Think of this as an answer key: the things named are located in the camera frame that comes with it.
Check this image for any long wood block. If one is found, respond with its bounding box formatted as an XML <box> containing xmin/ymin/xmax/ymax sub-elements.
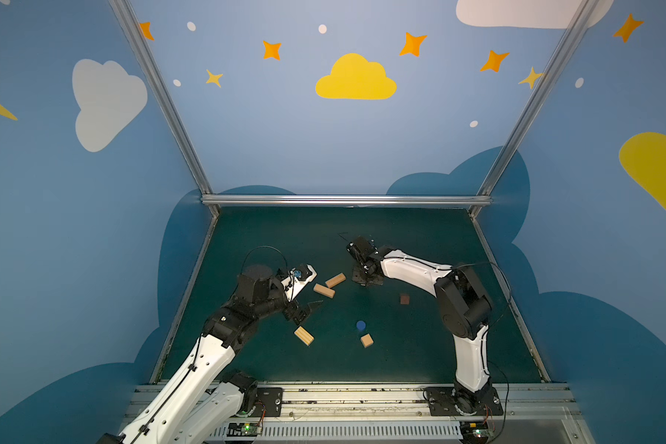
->
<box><xmin>326</xmin><ymin>273</ymin><xmax>346</xmax><ymax>289</ymax></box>
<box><xmin>314</xmin><ymin>284</ymin><xmax>335</xmax><ymax>299</ymax></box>

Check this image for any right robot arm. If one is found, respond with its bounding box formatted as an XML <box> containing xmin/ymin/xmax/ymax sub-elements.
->
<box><xmin>347</xmin><ymin>237</ymin><xmax>503</xmax><ymax>416</ymax></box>

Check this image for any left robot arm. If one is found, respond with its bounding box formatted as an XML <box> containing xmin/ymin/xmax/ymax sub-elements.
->
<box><xmin>98</xmin><ymin>265</ymin><xmax>317</xmax><ymax>443</ymax></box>

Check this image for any wide wood block front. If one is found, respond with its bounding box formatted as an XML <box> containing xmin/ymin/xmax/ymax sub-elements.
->
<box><xmin>294</xmin><ymin>327</ymin><xmax>315</xmax><ymax>346</ymax></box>

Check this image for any small wood cube front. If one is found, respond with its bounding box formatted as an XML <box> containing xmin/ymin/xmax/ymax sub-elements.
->
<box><xmin>360</xmin><ymin>334</ymin><xmax>374</xmax><ymax>348</ymax></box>

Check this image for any rear horizontal aluminium bar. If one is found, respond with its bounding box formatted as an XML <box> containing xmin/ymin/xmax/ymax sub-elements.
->
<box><xmin>201</xmin><ymin>194</ymin><xmax>491</xmax><ymax>207</ymax></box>

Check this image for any left controller board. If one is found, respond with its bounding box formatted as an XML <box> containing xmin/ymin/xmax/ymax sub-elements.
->
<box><xmin>226</xmin><ymin>423</ymin><xmax>263</xmax><ymax>438</ymax></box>

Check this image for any controller board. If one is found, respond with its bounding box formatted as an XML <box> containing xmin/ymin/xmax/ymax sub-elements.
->
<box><xmin>460</xmin><ymin>422</ymin><xmax>493</xmax><ymax>444</ymax></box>
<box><xmin>226</xmin><ymin>423</ymin><xmax>263</xmax><ymax>438</ymax></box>

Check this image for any right controller board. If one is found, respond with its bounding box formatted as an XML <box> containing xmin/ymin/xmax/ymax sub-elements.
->
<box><xmin>460</xmin><ymin>422</ymin><xmax>493</xmax><ymax>444</ymax></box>

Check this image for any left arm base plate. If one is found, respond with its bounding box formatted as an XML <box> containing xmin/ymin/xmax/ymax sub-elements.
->
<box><xmin>242</xmin><ymin>387</ymin><xmax>284</xmax><ymax>418</ymax></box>

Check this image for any aluminium rail front frame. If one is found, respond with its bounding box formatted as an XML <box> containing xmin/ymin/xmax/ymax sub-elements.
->
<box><xmin>115</xmin><ymin>380</ymin><xmax>595</xmax><ymax>444</ymax></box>

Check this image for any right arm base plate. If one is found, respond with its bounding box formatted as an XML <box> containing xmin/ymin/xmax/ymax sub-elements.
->
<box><xmin>423</xmin><ymin>387</ymin><xmax>504</xmax><ymax>417</ymax></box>

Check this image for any left diagonal aluminium post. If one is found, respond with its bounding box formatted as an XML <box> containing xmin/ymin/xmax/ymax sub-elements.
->
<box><xmin>108</xmin><ymin>0</ymin><xmax>212</xmax><ymax>197</ymax></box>

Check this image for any diagonal aluminium post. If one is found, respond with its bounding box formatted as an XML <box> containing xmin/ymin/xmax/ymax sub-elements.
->
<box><xmin>469</xmin><ymin>0</ymin><xmax>601</xmax><ymax>220</ymax></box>
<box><xmin>108</xmin><ymin>0</ymin><xmax>212</xmax><ymax>197</ymax></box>

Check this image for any right diagonal aluminium post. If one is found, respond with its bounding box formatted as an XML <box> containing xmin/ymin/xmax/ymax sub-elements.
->
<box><xmin>469</xmin><ymin>0</ymin><xmax>601</xmax><ymax>220</ymax></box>

